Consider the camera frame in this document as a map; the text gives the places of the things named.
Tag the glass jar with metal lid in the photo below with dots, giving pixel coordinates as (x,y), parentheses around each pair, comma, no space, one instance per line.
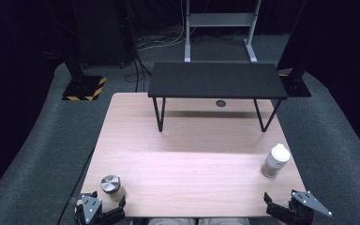
(111,185)

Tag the person's right leg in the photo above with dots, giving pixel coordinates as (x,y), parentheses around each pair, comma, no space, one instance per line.
(223,222)

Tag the round table grommet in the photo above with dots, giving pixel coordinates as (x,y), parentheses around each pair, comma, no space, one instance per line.
(220,103)

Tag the black cabinet on wheels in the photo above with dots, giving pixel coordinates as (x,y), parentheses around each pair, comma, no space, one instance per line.
(103,34)

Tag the black stand with striped base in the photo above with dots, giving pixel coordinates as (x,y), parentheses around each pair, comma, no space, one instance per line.
(84,89)

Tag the person's leg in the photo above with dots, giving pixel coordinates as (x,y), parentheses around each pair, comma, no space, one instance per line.
(223,222)
(172,222)

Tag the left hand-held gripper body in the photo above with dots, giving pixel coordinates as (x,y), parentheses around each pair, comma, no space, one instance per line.
(90,208)

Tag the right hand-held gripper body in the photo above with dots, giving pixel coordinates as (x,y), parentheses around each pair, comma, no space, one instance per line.
(306,204)

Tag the person's left leg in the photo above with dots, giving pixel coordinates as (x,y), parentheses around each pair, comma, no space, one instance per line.
(172,222)

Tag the grey metal stand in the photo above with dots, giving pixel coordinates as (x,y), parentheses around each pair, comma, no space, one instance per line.
(220,19)

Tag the grey tape strip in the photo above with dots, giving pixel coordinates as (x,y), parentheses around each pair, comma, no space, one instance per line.
(75,199)

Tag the black shelf with metal legs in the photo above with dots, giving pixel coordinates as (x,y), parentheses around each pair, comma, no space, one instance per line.
(215,79)

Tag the white cup with lid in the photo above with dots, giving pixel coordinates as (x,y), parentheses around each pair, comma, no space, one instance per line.
(275,161)

